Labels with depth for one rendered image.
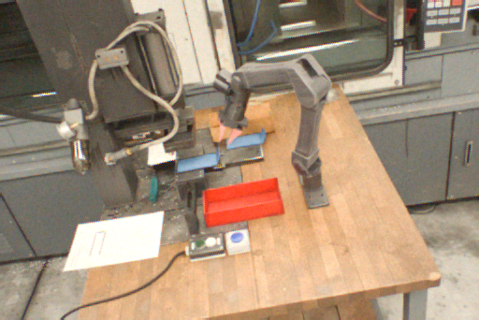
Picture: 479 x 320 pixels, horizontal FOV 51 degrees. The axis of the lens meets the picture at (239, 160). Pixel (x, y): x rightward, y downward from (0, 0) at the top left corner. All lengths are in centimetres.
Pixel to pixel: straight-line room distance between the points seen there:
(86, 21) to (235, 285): 84
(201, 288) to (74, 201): 145
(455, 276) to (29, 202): 216
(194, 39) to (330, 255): 116
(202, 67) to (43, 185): 105
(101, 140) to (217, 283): 59
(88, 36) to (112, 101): 21
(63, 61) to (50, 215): 145
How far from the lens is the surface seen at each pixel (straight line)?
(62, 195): 275
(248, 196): 167
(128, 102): 157
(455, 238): 280
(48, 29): 152
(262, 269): 144
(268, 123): 195
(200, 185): 169
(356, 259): 144
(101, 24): 148
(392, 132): 251
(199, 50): 222
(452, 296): 255
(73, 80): 157
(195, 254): 149
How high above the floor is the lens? 196
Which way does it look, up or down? 35 degrees down
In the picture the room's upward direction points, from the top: 12 degrees counter-clockwise
